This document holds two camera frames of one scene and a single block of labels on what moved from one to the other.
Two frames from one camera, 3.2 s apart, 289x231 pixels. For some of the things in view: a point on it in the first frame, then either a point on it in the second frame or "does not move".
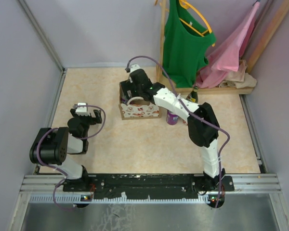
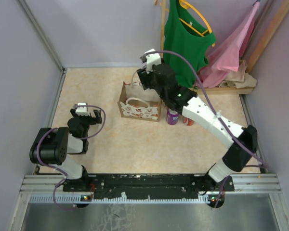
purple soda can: (172, 119) does not move
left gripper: (94, 120) does not move
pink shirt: (225, 58) does not move
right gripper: (131, 85) -> (144, 77)
